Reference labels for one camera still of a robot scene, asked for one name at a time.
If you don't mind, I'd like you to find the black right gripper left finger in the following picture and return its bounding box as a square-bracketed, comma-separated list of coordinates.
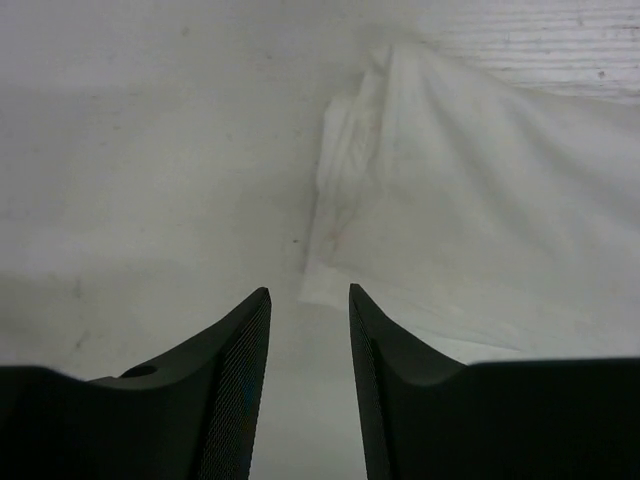
[1, 287, 271, 479]

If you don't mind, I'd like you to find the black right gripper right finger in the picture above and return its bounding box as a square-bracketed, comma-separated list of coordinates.
[349, 284, 639, 479]

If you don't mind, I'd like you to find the white tank top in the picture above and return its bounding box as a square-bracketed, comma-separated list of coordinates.
[300, 44, 639, 363]

